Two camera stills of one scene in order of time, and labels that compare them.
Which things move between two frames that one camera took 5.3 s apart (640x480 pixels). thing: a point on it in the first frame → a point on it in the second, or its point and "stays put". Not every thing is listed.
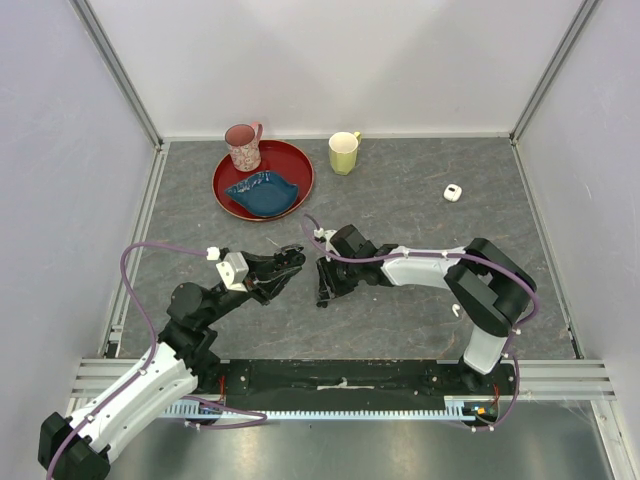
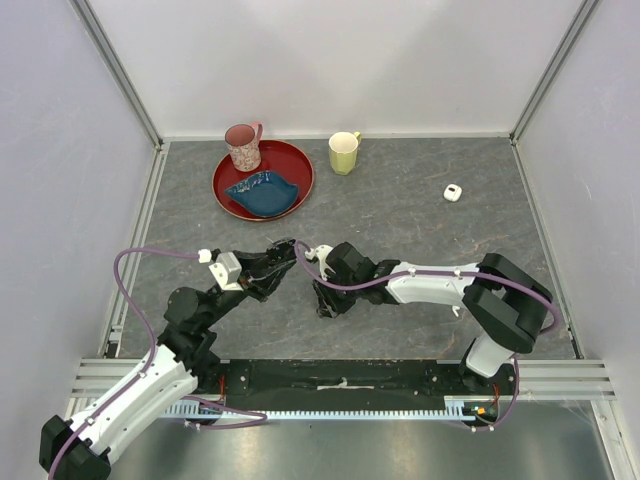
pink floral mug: [243, 141] stays put
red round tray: [280, 158] stays put
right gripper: [329, 288] → [328, 306]
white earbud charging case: [452, 192] stays put
